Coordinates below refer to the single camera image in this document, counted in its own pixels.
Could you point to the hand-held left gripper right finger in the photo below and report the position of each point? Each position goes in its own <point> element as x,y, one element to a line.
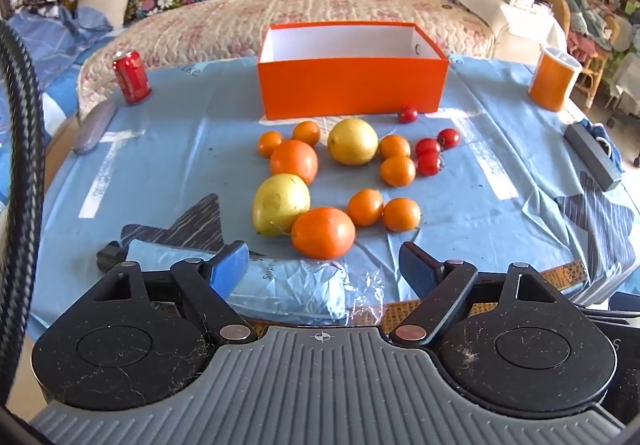
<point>416,269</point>

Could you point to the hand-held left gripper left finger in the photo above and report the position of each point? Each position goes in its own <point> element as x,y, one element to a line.
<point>231,267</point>

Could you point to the small orange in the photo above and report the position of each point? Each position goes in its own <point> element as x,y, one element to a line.
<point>306,133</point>
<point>401,214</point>
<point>394,145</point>
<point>365,207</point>
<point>398,171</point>
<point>270,143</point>

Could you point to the yellow lemon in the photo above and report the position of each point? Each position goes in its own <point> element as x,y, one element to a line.
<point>279,202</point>

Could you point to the large orange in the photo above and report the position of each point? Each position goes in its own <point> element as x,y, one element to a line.
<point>323,232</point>
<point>294,161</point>

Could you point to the red cherry tomato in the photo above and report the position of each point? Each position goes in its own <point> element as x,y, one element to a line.
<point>429,164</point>
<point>408,114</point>
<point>426,145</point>
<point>448,138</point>

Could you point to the yellow pear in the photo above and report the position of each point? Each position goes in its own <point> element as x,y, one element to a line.
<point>352,141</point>

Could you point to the orange cardboard box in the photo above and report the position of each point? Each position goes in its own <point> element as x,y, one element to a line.
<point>350,85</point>

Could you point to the clear plastic bag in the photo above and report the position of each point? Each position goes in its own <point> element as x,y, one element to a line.
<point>280,290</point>

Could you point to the brown patterned mat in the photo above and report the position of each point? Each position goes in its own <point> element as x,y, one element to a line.
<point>565,272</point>

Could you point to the blue printed tablecloth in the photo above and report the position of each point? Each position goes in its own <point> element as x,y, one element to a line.
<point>200,165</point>

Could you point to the dark grey oblong box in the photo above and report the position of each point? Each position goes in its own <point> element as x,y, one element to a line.
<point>590,155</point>

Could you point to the red soda can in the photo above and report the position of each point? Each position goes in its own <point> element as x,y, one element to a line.
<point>132,77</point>

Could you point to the orange canister with white lid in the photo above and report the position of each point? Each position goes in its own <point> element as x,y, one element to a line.
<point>552,82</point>

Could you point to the pink quilted blanket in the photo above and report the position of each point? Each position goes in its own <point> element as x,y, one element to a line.
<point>225,25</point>

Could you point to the white covered side table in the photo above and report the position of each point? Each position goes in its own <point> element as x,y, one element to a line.
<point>520,32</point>

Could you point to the wicker chair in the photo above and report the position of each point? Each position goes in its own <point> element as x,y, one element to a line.
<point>597,70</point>

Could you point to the blue striped bedding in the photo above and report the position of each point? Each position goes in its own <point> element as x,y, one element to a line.
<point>45,45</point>

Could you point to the pile of clothes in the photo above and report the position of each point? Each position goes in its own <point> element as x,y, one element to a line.
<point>575,0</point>

